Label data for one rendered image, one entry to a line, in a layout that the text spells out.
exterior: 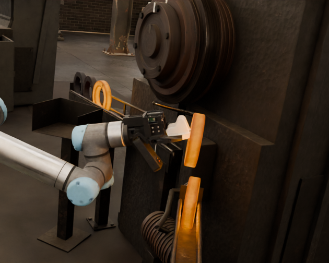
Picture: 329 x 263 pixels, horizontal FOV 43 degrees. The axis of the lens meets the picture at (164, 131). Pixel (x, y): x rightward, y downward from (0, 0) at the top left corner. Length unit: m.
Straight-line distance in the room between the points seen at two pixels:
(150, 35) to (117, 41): 7.11
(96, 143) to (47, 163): 0.16
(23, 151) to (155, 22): 0.71
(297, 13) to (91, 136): 0.71
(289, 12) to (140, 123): 0.57
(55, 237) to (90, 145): 1.18
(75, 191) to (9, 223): 1.39
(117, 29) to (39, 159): 7.58
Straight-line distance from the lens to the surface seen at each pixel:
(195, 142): 1.11
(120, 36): 8.69
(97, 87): 2.36
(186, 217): 1.21
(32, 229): 2.41
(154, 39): 1.53
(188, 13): 1.49
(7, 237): 2.36
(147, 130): 1.16
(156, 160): 1.20
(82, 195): 1.10
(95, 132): 1.19
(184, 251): 1.16
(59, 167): 1.13
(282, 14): 1.39
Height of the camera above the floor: 1.29
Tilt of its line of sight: 18 degrees down
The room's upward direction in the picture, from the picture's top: 8 degrees clockwise
